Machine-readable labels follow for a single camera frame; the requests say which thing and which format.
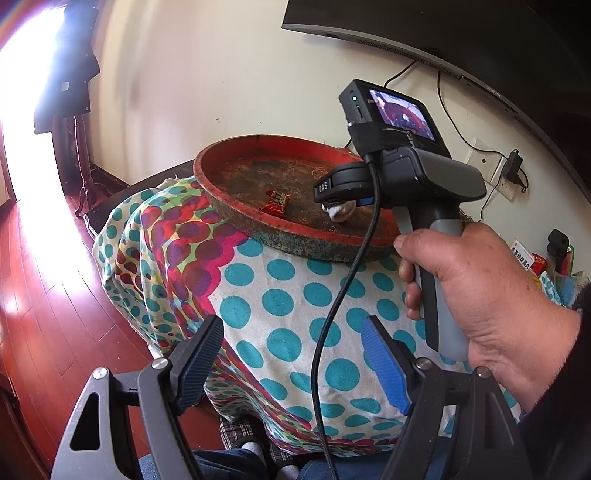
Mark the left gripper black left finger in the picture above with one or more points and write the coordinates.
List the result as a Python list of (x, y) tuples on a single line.
[(192, 361)]

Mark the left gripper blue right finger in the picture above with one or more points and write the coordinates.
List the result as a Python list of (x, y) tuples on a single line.
[(393, 362)]

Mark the yellow medicine box with smile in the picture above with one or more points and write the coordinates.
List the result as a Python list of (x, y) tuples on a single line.
[(522, 254)]

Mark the red candy wrapper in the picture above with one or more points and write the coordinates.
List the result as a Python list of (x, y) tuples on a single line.
[(276, 204)]

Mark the person's right hand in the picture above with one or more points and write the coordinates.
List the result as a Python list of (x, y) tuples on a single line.
[(513, 328)]

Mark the black power adapter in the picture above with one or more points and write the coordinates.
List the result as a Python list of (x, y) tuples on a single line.
[(513, 173)]

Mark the polka dot tablecloth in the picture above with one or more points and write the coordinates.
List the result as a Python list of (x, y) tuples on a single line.
[(167, 260)]

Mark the person's jeans leg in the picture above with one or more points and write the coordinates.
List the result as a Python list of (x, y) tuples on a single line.
[(244, 464)]

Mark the round red tray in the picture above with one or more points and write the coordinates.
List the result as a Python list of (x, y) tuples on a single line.
[(236, 172)]

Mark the small red snack packet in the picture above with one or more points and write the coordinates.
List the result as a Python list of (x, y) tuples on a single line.
[(539, 265)]

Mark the clear plastic bag of items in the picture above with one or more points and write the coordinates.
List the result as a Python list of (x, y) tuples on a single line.
[(563, 290)]

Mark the dark hanging clothes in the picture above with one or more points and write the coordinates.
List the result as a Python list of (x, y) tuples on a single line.
[(73, 66)]

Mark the white wall socket plate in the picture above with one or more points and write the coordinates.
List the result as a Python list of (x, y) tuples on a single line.
[(490, 166)]

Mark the small camera monitor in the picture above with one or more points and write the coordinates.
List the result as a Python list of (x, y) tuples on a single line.
[(383, 119)]

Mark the wall-mounted black television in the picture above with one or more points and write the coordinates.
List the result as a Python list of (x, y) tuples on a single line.
[(531, 56)]

